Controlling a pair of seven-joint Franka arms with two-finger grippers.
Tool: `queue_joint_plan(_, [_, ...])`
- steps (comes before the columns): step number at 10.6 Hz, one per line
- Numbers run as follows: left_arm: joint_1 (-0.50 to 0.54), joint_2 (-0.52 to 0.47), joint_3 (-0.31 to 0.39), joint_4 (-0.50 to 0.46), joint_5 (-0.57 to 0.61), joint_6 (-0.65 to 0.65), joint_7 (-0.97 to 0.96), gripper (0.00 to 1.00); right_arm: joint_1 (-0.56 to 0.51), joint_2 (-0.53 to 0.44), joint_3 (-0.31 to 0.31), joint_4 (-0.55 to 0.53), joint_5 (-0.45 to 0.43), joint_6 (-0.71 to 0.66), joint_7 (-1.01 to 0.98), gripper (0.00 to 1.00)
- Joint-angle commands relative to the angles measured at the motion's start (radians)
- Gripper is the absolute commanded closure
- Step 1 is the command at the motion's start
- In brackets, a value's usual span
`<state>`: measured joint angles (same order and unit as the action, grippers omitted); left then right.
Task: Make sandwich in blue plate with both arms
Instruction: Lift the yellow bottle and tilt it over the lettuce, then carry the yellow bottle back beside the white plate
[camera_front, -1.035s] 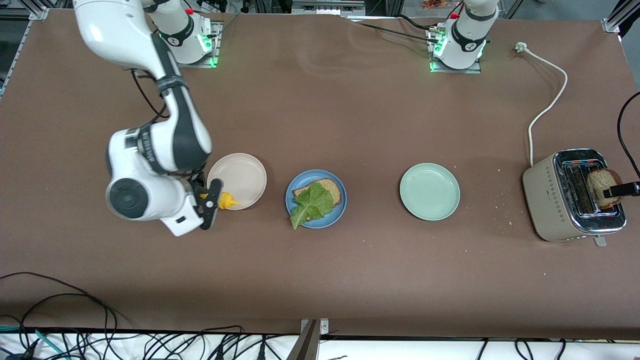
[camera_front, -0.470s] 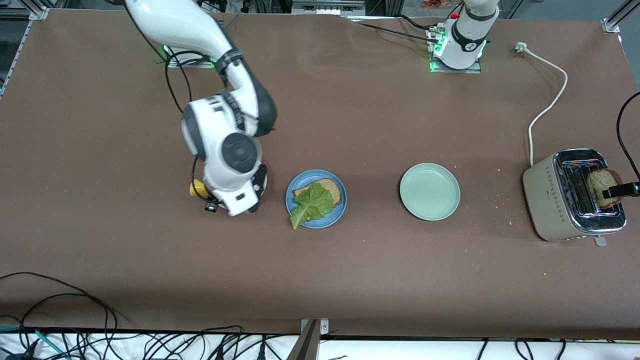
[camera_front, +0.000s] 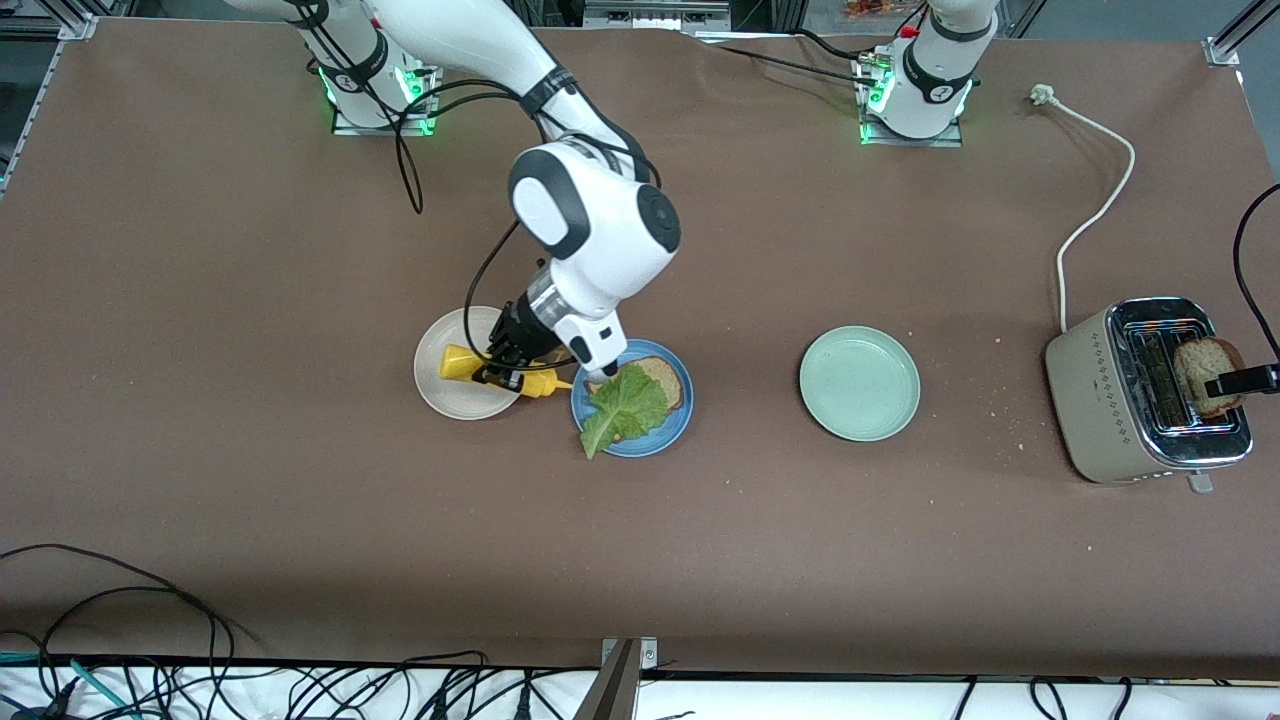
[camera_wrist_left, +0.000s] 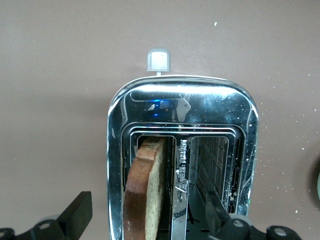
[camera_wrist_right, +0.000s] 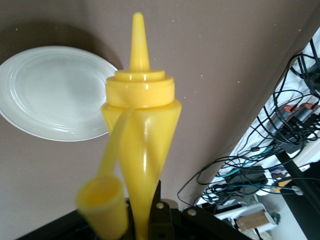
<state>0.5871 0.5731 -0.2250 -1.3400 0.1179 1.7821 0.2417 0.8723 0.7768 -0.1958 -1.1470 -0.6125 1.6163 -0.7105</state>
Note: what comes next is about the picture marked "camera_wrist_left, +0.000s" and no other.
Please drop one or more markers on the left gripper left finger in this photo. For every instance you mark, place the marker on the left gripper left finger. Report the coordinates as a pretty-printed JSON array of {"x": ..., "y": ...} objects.
[{"x": 75, "y": 215}]

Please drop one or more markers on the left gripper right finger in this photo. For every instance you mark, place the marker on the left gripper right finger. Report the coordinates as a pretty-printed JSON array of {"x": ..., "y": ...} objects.
[{"x": 216, "y": 217}]

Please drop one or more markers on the green round plate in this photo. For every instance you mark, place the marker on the green round plate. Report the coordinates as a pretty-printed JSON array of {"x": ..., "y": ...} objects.
[{"x": 319, "y": 186}]

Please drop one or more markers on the brown bread slice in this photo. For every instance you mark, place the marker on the brown bread slice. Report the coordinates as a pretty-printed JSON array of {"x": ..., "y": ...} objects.
[{"x": 152, "y": 190}]

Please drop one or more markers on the beige chrome toaster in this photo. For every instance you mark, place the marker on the beige chrome toaster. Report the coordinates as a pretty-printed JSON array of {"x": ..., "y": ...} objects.
[{"x": 215, "y": 107}]

